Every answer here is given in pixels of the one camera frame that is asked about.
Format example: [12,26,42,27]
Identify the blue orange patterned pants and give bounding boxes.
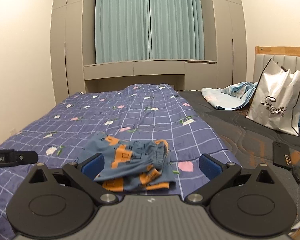
[77,133,175,192]

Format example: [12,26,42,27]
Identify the dark grey mattress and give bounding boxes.
[177,89,300,230]

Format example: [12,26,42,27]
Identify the light blue crumpled blanket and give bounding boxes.
[200,82,258,110]

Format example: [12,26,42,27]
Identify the black key fob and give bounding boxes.
[292,166,300,184]

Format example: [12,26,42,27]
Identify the blue plaid floral quilt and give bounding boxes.
[0,83,243,240]

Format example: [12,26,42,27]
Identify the white shopping bag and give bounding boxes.
[246,59,300,136]

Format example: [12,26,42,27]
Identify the beige built-in wardrobe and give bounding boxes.
[50,0,247,102]

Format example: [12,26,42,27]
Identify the wooden padded headboard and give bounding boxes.
[253,46,300,81]

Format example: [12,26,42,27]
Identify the teal curtain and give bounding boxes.
[95,0,204,63]

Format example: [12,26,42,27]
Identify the white wall outlet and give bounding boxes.
[10,128,17,135]

